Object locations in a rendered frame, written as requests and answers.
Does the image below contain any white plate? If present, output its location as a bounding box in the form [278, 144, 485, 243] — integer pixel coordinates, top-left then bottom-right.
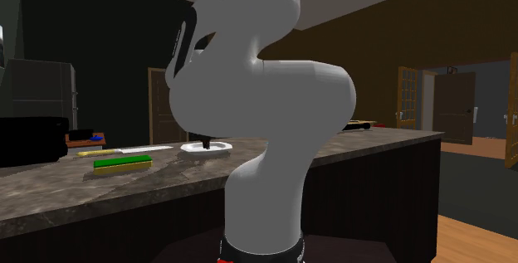
[179, 141, 234, 155]

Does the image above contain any plain brown door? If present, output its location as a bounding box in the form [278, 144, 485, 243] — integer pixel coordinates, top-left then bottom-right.
[147, 66, 189, 146]

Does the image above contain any green and yellow sponge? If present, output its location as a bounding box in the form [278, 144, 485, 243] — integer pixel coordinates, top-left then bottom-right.
[92, 154, 154, 176]

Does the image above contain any grey refrigerator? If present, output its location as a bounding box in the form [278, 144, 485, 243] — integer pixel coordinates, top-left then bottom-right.
[5, 58, 79, 131]

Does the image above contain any dark robot stand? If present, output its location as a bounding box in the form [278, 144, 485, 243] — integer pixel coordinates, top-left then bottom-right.
[149, 233, 398, 263]

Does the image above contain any black countertop appliance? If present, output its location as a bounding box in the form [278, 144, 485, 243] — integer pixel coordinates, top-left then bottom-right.
[0, 116, 71, 168]

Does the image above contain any wooden glass panel door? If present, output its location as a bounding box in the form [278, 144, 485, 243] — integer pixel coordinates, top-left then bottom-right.
[504, 51, 518, 170]
[396, 66, 420, 131]

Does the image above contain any dark brown door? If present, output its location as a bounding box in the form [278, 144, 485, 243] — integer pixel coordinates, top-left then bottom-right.
[432, 71, 476, 146]

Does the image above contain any yellow handled knife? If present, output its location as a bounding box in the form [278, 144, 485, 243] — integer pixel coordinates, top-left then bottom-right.
[75, 144, 174, 158]

